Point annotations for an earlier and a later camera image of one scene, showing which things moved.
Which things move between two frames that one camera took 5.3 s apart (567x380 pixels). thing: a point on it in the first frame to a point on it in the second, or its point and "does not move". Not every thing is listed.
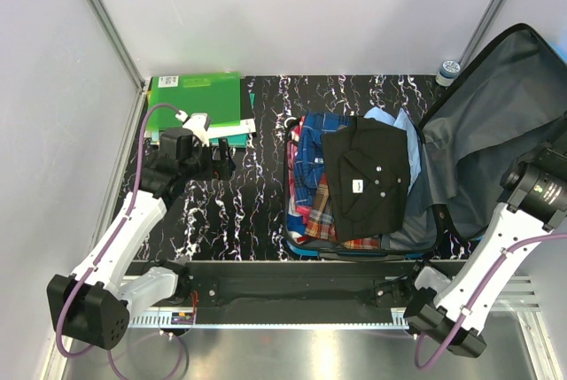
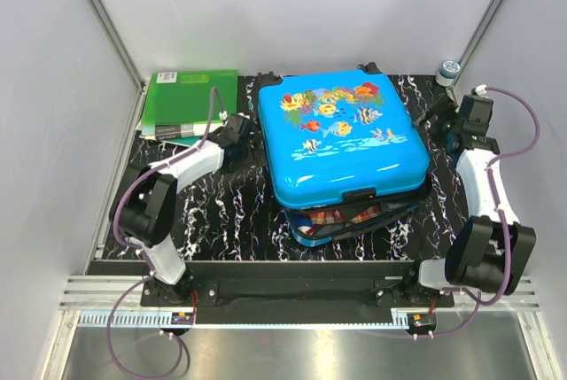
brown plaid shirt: (322, 224) to (335, 217)
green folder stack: (215, 95) does not move
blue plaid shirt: (310, 156) to (299, 220)
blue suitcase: (370, 188) to (344, 153)
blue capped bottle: (448, 73) does not move
